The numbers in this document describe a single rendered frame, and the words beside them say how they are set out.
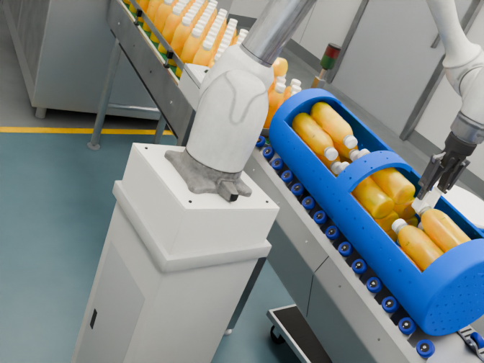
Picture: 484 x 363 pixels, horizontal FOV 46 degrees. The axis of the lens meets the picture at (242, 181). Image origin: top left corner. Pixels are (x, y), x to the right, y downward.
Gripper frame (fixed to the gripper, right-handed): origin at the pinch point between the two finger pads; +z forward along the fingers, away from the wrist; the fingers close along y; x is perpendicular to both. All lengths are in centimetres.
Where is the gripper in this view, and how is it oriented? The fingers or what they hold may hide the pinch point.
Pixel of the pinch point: (426, 199)
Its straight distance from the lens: 165.7
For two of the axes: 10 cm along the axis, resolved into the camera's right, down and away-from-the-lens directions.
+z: -3.3, 8.1, 4.8
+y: 8.5, 0.4, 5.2
